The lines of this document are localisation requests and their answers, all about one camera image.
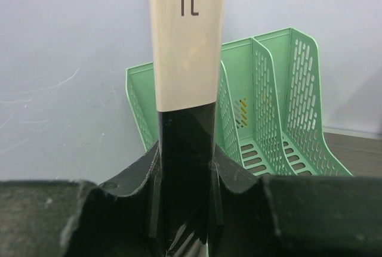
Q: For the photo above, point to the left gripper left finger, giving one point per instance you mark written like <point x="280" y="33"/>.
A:
<point x="78" y="217"/>

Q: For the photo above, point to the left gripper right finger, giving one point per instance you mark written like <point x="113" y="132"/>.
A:
<point x="291" y="215"/>

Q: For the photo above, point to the green file organizer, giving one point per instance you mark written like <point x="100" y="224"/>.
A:
<point x="268" y="107"/>

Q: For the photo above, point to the white eraser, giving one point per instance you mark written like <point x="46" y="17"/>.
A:
<point x="186" y="36"/>

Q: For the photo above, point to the black notebook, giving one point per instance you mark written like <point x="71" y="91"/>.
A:
<point x="186" y="144"/>

